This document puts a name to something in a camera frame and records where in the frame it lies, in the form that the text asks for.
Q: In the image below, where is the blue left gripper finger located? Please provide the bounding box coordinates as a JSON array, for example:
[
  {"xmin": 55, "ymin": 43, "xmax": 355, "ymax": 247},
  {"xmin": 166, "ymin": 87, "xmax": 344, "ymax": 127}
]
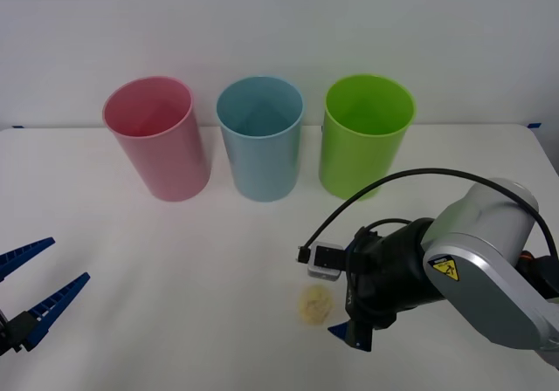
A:
[
  {"xmin": 0, "ymin": 236, "xmax": 57, "ymax": 284},
  {"xmin": 5, "ymin": 271, "xmax": 92, "ymax": 353}
]

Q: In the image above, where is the pale yellow scrap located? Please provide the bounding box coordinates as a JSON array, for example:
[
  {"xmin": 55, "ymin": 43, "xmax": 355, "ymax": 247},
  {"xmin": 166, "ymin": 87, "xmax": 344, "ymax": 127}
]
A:
[{"xmin": 296, "ymin": 283, "xmax": 337, "ymax": 326}]

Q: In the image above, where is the pink plastic bin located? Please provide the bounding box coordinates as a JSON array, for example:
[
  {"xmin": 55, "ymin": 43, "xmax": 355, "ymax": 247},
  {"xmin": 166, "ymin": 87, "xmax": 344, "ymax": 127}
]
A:
[{"xmin": 101, "ymin": 75, "xmax": 213, "ymax": 202}]

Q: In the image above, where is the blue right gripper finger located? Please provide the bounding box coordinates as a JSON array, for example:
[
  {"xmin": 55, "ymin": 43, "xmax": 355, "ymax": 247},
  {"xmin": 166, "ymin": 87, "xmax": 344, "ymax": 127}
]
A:
[{"xmin": 327, "ymin": 319, "xmax": 373, "ymax": 353}]

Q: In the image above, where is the pale blue plastic bin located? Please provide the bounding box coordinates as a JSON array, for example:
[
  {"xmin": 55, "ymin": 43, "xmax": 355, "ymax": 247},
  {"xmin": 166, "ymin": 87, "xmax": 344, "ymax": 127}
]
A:
[{"xmin": 215, "ymin": 74, "xmax": 305, "ymax": 203}]

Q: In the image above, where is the green plastic bin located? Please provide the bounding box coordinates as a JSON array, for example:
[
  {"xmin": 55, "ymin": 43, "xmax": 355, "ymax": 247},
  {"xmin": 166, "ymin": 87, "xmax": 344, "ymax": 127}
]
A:
[{"xmin": 317, "ymin": 73, "xmax": 418, "ymax": 202}]

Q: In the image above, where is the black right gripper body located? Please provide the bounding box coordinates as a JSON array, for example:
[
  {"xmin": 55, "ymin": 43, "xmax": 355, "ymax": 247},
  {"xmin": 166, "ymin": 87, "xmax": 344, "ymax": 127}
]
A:
[{"xmin": 344, "ymin": 226, "xmax": 399, "ymax": 332}]

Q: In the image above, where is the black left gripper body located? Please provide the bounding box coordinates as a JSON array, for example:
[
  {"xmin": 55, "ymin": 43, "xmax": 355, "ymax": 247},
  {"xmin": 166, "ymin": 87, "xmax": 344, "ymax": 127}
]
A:
[{"xmin": 0, "ymin": 306, "xmax": 14, "ymax": 358}]

